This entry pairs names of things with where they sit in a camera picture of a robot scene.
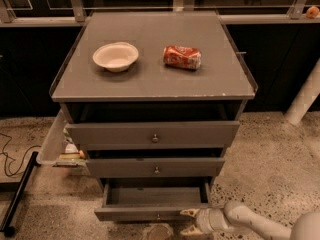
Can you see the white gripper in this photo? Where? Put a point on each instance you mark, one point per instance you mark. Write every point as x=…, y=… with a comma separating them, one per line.
x=204, y=221

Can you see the grey bottom drawer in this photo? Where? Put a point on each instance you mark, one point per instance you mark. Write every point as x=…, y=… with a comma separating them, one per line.
x=152, y=199

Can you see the grey drawer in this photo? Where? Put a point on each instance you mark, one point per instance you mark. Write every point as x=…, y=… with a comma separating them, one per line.
x=154, y=167
x=153, y=135
x=152, y=199

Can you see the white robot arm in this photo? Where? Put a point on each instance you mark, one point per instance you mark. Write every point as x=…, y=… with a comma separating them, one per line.
x=236, y=216

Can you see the grey middle drawer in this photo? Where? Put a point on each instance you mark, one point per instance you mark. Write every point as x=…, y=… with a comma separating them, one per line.
x=154, y=167

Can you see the grey top drawer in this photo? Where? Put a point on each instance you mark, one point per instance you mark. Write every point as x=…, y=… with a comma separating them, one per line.
x=153, y=135

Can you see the grey wooden drawer cabinet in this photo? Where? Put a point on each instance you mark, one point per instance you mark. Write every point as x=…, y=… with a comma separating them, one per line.
x=149, y=90

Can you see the clear plastic side bin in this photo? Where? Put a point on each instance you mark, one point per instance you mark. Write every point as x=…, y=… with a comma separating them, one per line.
x=53, y=150

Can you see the crushed red soda can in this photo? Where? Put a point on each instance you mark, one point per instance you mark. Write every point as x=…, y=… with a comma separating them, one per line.
x=182, y=57

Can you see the white paper bowl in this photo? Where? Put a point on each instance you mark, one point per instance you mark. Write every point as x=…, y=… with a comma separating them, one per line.
x=116, y=57

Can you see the black metal floor bar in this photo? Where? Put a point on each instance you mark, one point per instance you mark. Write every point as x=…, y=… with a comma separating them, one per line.
x=17, y=190

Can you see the small orange fruit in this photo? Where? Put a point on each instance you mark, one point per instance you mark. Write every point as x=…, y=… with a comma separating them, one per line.
x=312, y=12

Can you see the metal railing with glass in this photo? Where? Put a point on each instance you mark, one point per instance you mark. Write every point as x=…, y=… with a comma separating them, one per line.
x=75, y=12

